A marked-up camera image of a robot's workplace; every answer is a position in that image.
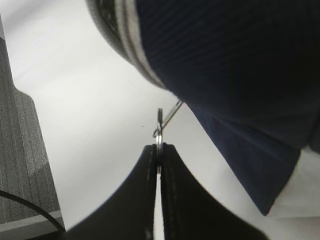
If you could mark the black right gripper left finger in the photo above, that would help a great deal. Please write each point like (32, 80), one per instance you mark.
(128, 214)

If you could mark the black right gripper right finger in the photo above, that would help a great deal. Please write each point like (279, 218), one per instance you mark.
(190, 212)

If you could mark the navy insulated lunch bag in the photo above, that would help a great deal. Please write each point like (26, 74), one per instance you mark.
(250, 72)

